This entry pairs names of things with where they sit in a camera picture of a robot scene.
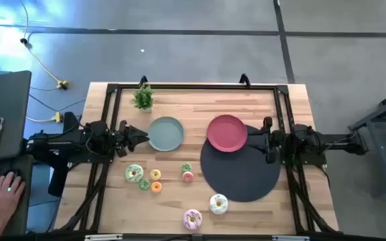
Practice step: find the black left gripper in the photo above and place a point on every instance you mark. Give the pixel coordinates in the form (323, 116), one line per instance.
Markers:
(126, 138)

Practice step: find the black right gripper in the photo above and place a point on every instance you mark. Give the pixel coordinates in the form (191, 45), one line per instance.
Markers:
(270, 140)

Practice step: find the large mint donut dark drizzle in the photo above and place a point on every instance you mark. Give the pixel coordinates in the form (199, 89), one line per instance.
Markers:
(129, 175)

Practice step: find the small red frosted donut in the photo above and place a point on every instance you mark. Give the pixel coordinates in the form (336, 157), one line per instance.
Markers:
(184, 179)

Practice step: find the large white donut blue drizzle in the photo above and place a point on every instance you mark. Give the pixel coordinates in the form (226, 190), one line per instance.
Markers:
(213, 209)

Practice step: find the large purple donut dark drizzle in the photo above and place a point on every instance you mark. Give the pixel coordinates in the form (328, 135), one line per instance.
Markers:
(188, 225)

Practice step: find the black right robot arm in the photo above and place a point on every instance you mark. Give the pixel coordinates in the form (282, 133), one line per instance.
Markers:
(313, 140)

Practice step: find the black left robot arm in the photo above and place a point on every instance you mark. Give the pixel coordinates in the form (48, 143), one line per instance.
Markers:
(62, 144)

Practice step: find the teal round plate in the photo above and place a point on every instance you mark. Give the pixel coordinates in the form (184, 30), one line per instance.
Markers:
(166, 134)

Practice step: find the red round plate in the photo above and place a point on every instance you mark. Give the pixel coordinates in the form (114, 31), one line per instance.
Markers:
(226, 133)

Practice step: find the green plant in white pot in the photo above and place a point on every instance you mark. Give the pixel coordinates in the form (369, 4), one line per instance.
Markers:
(143, 97)

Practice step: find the dark round woven placemat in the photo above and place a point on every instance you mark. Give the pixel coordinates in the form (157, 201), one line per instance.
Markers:
(240, 177)

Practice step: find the small yellow donut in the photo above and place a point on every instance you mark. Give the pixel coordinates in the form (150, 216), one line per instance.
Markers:
(152, 176)

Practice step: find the small green frosted donut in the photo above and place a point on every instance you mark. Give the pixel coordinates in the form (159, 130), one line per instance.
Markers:
(184, 169)
(141, 186)

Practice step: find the small orange donut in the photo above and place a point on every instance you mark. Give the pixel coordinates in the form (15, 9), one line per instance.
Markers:
(153, 189)

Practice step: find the white table clamp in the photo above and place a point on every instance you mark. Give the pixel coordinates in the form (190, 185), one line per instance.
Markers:
(103, 237)
(290, 238)

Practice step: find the grey metal table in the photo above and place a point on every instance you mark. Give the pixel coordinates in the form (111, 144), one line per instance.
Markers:
(384, 134)

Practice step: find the black computer mouse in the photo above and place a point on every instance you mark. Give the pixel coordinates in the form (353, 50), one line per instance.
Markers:
(13, 173)

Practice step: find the grey side desk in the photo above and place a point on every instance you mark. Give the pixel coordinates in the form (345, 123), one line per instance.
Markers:
(12, 100)

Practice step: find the person's hand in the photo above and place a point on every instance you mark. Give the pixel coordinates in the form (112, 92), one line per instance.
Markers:
(3, 204)

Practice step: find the black frame hook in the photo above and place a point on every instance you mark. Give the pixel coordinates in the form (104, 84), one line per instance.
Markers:
(143, 80)
(245, 79)

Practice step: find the black aluminium table frame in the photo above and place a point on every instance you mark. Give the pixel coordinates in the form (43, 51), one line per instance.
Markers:
(196, 86)

